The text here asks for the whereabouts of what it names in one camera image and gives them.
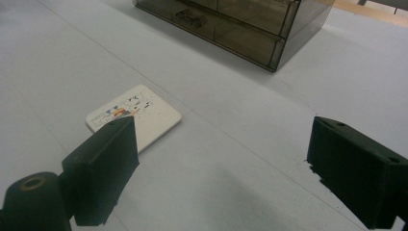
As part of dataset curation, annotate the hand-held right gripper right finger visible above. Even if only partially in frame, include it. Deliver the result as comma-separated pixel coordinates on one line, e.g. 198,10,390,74
306,115,408,230

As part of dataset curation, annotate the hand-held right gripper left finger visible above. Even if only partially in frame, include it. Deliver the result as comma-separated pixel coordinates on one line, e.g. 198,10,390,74
62,115,140,226

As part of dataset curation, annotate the smoky transparent drawer box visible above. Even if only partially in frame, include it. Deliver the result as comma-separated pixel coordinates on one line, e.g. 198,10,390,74
132,0,336,73

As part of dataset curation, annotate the wooden table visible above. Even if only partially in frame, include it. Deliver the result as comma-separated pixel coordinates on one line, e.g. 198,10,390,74
331,0,408,29

